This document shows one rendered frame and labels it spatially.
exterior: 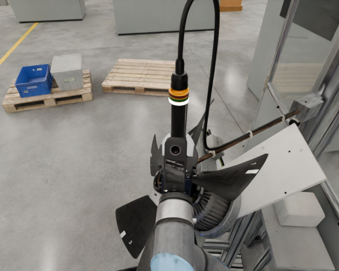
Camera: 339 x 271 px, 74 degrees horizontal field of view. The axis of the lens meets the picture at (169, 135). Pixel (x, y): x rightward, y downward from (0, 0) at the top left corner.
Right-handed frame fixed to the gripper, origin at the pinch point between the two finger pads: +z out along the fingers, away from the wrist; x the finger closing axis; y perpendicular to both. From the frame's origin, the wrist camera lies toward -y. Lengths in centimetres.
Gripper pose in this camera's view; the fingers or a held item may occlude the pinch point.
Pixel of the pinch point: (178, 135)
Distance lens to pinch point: 60.3
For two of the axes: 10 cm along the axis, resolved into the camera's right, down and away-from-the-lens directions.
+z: 0.6, -6.7, 7.4
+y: 0.0, 7.4, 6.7
